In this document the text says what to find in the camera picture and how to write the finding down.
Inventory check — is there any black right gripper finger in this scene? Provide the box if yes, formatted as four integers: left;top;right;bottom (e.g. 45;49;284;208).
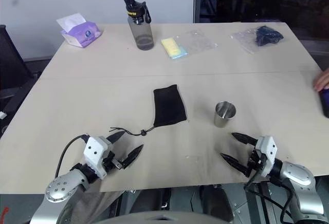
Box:
219;153;252;178
230;132;258;147

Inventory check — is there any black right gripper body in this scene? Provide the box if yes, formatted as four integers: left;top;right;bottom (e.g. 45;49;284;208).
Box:
246;145;265;178

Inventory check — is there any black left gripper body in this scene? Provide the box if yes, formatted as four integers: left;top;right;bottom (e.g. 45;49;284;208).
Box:
102;151;124;174

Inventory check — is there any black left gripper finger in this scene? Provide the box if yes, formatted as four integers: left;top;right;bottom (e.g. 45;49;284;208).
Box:
106;129;127;144
121;144;144;170

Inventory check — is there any clear plastic bag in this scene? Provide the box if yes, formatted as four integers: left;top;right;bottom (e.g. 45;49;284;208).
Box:
174;29;219;55
230;26;273;54

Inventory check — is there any bystander bare hand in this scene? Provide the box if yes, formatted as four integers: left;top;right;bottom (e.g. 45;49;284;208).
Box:
313;67;329;92

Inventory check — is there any stainless steel cup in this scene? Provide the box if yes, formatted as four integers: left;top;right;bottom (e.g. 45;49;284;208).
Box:
213;101;237;128

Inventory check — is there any dark rounded shape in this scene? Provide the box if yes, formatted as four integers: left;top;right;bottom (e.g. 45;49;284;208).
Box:
189;184;233;222

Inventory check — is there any grey cloth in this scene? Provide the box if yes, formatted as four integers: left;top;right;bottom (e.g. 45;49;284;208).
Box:
68;190;124;224

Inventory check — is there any grey curved panel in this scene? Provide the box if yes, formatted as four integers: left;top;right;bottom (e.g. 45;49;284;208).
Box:
97;209;244;224

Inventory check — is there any light blue cloth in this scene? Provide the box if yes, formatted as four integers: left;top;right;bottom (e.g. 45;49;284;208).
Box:
170;45;189;60

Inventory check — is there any yellow sponge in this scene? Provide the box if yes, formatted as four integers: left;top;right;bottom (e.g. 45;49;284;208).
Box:
160;37;181;57

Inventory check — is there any dark blue fabric item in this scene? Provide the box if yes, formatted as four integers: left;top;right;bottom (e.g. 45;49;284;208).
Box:
255;25;285;47

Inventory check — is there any purple tissue pack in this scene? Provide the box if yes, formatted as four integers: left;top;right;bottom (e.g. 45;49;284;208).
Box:
56;13;104;48

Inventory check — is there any grey sports water bottle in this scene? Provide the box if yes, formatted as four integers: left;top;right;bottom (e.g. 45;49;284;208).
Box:
123;0;155;51

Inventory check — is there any black office chair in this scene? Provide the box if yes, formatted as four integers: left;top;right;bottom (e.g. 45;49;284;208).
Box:
0;24;40;134

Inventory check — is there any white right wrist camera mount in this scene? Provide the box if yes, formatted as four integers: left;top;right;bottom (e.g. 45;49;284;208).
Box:
254;135;279;178

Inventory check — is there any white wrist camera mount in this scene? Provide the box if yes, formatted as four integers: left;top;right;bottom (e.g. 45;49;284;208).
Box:
254;135;279;178
83;136;114;180

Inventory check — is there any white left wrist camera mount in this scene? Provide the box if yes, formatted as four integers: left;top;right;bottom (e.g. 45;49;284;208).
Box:
83;136;114;180

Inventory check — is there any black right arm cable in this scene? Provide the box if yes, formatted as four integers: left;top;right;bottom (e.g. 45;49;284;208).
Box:
243;174;297;224

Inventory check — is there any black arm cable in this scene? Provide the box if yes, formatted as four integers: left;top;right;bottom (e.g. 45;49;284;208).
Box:
54;133;90;179
243;174;297;224

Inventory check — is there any grey metal frame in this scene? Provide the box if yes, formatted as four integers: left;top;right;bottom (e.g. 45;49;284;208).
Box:
231;179;285;224

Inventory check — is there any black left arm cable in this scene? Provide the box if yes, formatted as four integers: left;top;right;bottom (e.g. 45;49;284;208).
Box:
54;133;90;179

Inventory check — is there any black drawstring pouch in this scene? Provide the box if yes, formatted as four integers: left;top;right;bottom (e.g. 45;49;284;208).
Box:
109;84;188;138

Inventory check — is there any grey window frame post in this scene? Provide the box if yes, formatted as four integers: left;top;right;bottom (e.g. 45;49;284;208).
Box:
193;0;204;24

